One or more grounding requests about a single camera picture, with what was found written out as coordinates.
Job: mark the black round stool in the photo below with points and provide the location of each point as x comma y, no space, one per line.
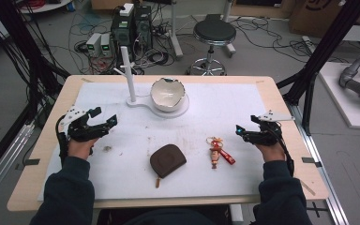
214,31

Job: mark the white box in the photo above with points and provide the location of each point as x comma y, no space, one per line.
126,9

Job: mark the black computer tower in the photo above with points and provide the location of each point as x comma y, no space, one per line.
123,34
143,26

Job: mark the white floor board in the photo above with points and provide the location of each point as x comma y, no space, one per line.
340,103

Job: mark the white desk leg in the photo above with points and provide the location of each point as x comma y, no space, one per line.
175,34

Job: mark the white eggshell bowl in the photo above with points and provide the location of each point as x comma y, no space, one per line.
167,93

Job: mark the person's dark clothing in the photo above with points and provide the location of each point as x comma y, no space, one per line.
162,217

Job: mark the grey power supply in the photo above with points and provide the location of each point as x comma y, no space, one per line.
106,43
93,43

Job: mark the cardboard box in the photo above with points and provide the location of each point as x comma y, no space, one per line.
318,15

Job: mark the white hanger stand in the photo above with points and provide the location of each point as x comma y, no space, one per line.
128,72

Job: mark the white table mat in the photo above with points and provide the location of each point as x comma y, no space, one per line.
200,109

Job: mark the person's right hand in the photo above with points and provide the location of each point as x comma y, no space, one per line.
273,152

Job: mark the grey tape piece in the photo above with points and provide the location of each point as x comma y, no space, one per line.
310,160
31,162

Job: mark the person's left hand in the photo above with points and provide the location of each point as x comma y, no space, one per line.
79,149

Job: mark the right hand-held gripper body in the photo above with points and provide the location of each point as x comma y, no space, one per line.
267,136

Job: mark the brown leather pouch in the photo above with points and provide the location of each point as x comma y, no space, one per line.
167,160

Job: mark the aluminium rail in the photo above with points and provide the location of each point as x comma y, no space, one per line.
3,164
322,162

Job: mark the white table leg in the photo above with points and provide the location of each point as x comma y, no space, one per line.
236,215

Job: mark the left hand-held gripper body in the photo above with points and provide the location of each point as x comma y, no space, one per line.
78,129

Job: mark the wooden table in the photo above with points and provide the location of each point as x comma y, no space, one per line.
310,176

